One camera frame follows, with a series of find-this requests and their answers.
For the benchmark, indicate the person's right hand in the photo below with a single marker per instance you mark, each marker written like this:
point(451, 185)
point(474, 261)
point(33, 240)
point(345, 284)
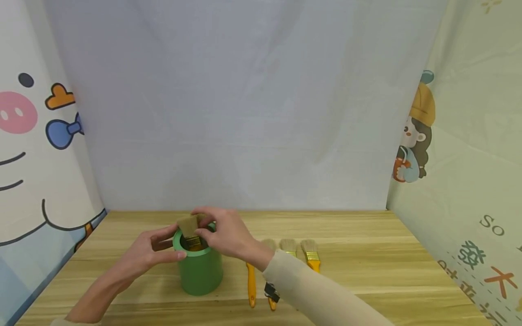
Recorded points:
point(230, 235)

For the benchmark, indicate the person's left hand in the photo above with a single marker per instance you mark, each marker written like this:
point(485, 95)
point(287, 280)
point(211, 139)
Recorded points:
point(140, 258)

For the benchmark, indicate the person's right thumb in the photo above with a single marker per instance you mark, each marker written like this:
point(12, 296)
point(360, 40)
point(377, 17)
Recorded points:
point(208, 230)

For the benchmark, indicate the person's right index finger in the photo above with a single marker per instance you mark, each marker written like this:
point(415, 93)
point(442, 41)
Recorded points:
point(204, 211)

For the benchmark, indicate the person's left thumb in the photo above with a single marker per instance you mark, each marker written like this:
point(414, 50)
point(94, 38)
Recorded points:
point(173, 257)

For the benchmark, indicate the person's left index finger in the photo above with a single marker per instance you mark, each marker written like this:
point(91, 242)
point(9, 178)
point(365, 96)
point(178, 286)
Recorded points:
point(165, 232)

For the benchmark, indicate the green cylindrical cup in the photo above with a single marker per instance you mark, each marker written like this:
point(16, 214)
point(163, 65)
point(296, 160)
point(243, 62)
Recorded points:
point(202, 274)

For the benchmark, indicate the person's right forearm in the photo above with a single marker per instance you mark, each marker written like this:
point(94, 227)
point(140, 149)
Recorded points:
point(318, 294)

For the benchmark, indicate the person's left forearm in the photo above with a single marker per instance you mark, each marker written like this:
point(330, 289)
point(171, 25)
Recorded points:
point(98, 296)

